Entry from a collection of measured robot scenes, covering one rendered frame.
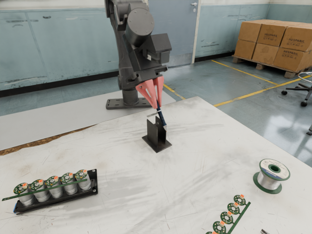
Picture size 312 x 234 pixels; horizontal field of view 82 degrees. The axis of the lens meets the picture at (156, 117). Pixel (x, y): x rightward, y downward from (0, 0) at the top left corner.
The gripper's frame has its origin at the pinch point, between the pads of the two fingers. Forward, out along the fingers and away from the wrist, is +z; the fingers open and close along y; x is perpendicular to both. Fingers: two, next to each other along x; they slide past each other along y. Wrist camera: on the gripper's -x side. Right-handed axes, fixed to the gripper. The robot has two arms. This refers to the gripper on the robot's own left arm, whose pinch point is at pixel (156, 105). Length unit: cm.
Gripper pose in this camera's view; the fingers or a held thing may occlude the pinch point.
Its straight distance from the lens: 48.3
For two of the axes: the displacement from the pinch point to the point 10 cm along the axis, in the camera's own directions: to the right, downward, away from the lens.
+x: -4.7, 0.9, 8.8
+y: 8.2, -3.2, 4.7
